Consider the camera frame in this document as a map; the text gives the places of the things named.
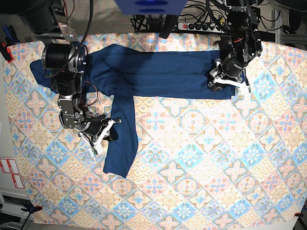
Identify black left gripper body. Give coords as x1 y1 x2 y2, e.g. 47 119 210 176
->
208 57 246 83

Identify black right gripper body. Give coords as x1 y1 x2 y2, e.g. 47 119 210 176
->
79 115 110 142

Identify blue long-sleeve shirt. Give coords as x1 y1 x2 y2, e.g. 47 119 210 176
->
30 44 247 179

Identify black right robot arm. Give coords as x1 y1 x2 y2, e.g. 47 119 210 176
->
16 0 121 156

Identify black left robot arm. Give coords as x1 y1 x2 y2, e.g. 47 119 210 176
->
205 0 262 95

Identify white power strip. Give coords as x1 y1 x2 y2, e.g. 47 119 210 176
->
177 22 223 33

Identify patterned tile tablecloth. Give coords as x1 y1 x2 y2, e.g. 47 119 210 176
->
3 42 307 230

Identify red-white labels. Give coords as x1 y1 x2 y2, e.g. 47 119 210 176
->
0 158 24 189

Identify blue-black clamp lower left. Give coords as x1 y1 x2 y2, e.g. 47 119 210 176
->
21 204 42 214

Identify white cabinet lower left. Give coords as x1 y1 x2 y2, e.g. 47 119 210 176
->
0 190 32 219

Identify red-black clamp upper left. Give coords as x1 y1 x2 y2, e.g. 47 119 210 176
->
0 42 14 63

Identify orange clamp lower right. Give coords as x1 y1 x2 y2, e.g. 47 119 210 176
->
295 213 304 218

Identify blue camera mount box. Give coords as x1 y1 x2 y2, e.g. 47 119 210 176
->
115 0 187 15

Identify blue-handled clamp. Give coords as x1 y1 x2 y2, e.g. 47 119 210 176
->
2 25 20 46

